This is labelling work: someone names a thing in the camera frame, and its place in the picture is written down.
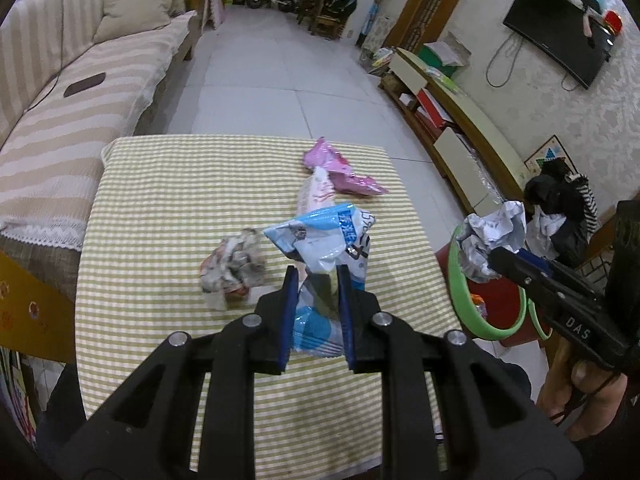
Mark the person's right hand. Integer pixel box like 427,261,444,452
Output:
537,335,631,443

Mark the orange cardboard box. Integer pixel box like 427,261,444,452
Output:
0,250,76,363

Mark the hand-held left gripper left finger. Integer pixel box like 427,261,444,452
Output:
65,265,301,480

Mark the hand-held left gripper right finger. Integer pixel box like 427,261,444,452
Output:
336,264,586,480

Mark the yellow white checkered tablecloth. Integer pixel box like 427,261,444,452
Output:
75,134,463,480

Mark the person's left leg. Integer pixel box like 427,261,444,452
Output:
35,360,90,480

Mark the wooden chair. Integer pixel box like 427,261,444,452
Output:
310,7,346,41

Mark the striped cloth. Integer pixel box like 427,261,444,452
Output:
570,174,600,233

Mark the white pink packet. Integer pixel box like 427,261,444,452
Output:
295,165,336,217

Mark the green box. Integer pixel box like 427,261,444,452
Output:
417,42,466,78

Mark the black cable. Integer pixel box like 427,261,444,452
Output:
22,0,66,113

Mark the striped beige sofa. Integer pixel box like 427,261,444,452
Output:
0,0,201,306

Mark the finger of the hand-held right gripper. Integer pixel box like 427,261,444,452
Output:
515,249,608,306
489,246,634,372

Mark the pink foil wrapper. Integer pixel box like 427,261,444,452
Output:
302,137,388,196

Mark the crumpled reddish printed paper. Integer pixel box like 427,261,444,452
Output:
200,227,268,311

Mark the television cable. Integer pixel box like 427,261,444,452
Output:
486,35,523,88

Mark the white paper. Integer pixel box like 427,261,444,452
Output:
459,200,528,283

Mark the wall-mounted black television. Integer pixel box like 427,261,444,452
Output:
502,0,615,91

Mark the blue white plastic bag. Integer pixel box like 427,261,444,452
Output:
262,202,376,358

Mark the low tv cabinet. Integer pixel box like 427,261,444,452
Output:
380,47,531,216

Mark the black bag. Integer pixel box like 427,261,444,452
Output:
524,159,591,266

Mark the red bin with green rim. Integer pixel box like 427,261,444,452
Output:
446,230,553,346

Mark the colourful framed board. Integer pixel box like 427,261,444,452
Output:
522,135,573,181

